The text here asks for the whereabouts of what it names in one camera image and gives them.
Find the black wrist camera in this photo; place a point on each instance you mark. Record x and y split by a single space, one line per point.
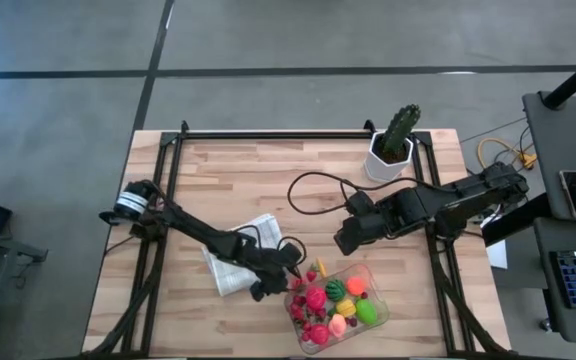
360 204
290 252

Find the white checked dish towel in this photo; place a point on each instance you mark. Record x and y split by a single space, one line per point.
268 230

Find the grey desk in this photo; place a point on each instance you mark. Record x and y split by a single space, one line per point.
553 130
543 290

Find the green toy fruit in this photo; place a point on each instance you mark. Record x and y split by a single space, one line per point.
366 312

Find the toy strawberry large green cap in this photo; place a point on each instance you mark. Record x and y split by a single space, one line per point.
298 285

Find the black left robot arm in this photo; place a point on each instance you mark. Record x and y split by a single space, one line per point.
193 231

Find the small yellow-orange toy piece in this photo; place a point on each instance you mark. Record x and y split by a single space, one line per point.
322 267

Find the black desk beam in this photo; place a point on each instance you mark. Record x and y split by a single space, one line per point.
518 225

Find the green cactus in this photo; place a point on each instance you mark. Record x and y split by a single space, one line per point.
400 130

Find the black pole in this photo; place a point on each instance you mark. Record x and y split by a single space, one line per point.
575 80

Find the white paper sheet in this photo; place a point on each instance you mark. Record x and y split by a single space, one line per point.
498 256

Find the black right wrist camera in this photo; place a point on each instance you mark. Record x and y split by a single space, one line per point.
360 204

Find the yellow toy pineapple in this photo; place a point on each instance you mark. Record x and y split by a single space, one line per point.
346 308

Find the black aluminium table frame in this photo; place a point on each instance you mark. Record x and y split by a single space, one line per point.
293 135

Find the black caster wheel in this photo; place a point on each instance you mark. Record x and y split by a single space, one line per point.
546 325

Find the white plant pot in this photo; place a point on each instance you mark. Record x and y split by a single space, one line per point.
383 172

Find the orange toy fruit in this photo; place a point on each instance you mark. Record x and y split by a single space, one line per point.
356 286

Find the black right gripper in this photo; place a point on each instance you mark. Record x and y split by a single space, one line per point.
380 222

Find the smooth red toy fruit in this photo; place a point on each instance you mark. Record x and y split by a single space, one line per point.
319 334

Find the clear plastic tupperware container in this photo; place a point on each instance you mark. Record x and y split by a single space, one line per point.
375 292

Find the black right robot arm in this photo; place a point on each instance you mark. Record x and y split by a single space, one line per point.
468 197

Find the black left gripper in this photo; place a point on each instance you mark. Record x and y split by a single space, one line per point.
263 270

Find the pink toy peach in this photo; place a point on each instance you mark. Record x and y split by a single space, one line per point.
337 326

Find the green toy watermelon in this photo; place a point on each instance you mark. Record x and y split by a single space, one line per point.
335 290

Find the small toy strawberry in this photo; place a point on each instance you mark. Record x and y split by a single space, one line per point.
319 314

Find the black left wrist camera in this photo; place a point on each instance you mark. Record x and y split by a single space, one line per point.
290 252

